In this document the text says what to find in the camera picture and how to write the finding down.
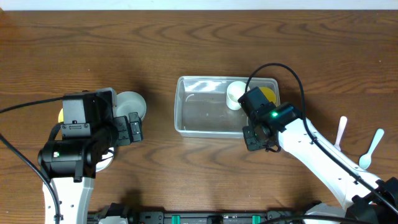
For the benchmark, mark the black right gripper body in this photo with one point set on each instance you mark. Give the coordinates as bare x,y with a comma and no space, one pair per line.
255,140

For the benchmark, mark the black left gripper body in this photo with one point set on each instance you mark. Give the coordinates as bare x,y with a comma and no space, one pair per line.
110,129

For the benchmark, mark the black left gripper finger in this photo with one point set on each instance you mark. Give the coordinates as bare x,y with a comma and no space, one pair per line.
136,131
134,118

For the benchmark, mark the grey plastic bowl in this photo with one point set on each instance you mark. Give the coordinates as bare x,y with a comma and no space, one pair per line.
129,102

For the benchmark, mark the yellow plastic bowl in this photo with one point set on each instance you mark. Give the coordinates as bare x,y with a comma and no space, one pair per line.
60,116

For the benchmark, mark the yellow plastic cup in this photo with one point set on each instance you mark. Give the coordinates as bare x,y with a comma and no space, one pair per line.
269,94

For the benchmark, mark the white plastic cup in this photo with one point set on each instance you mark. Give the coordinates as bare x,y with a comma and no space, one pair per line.
234,91

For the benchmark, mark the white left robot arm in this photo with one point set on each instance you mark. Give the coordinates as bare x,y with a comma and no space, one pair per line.
69,168

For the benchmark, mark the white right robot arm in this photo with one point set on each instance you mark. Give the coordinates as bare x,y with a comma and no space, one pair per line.
362,195

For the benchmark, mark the clear plastic storage container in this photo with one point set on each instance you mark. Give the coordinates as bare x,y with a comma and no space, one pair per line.
200,109

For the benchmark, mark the white plastic bowl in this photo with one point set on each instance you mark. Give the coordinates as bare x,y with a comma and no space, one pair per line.
106,160

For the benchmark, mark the light blue plastic spoon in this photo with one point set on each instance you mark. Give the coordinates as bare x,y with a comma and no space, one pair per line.
366,159

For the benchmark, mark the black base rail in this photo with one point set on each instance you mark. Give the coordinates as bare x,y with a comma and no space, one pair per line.
202,217

